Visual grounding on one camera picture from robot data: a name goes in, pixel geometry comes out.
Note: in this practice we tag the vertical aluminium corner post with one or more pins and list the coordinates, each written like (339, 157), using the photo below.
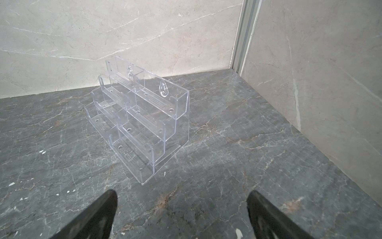
(250, 10)

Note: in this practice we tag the clear acrylic tiered card stand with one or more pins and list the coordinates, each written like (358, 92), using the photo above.
(143, 117)

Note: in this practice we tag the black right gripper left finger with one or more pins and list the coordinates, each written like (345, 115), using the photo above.
(95, 222)

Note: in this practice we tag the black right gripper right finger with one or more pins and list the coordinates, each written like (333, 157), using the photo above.
(269, 222)

